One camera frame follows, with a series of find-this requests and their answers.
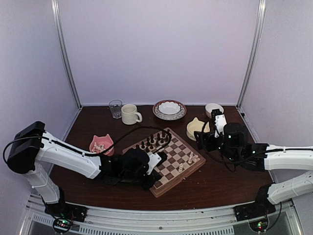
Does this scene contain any cream ribbed mug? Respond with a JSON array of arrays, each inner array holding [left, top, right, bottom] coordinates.
[[121, 104, 142, 125]]

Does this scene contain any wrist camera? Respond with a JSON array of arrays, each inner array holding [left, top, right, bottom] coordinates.
[[147, 151, 168, 175], [211, 109, 227, 138]]

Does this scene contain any white chess knight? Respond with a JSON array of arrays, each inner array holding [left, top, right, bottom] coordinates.
[[188, 152, 194, 164]]

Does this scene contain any patterned brown rim plate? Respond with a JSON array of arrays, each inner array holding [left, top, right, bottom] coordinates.
[[153, 100, 187, 121]]

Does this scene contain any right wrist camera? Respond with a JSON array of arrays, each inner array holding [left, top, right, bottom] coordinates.
[[211, 109, 227, 138]]

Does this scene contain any pink cat-ear bowl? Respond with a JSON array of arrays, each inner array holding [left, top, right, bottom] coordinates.
[[89, 134, 113, 153]]

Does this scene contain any clear drinking glass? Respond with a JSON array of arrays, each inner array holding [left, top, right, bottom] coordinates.
[[109, 99, 123, 119]]

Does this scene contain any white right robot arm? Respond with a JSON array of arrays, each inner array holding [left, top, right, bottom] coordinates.
[[194, 122, 313, 216]]

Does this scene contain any wooden chess board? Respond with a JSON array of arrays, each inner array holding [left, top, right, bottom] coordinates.
[[122, 127, 206, 198]]

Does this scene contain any white floral small bowl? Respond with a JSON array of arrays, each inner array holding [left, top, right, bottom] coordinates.
[[205, 103, 224, 118]]

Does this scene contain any white chess pieces pile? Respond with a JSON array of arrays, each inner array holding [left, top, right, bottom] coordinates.
[[92, 142, 106, 153]]

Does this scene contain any black cable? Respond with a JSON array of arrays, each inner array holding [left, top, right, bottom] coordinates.
[[92, 126, 172, 156], [200, 119, 245, 172]]

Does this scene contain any white scalloped bowl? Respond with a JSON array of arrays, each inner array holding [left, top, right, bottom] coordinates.
[[158, 101, 180, 115]]

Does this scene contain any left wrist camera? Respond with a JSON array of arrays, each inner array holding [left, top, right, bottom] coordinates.
[[147, 151, 168, 175]]

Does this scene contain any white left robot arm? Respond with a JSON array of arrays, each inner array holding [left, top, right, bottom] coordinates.
[[2, 121, 169, 217]]

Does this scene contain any right aluminium frame post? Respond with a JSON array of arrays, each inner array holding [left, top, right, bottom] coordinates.
[[236, 0, 267, 110]]

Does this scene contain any left aluminium frame post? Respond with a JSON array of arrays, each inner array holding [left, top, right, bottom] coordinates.
[[51, 0, 82, 110]]

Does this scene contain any yellow cat-ear bowl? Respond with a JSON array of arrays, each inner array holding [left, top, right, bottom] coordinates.
[[186, 117, 204, 141]]

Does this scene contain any right black cable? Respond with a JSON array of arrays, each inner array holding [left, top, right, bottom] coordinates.
[[200, 119, 245, 172]]

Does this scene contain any left black cable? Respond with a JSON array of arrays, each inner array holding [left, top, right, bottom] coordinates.
[[92, 126, 172, 156]]

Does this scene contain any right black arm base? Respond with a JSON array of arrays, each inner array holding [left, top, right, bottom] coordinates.
[[234, 201, 276, 221]]

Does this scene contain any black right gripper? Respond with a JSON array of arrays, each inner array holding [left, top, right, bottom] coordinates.
[[194, 127, 238, 165]]

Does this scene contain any aluminium frame post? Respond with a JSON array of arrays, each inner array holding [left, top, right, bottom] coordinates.
[[51, 0, 82, 110], [236, 0, 267, 110]]

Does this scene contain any front aluminium rail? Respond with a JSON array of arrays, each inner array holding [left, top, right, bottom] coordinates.
[[17, 193, 305, 235]]

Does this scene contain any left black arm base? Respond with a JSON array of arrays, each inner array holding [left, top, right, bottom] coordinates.
[[45, 203, 87, 222]]

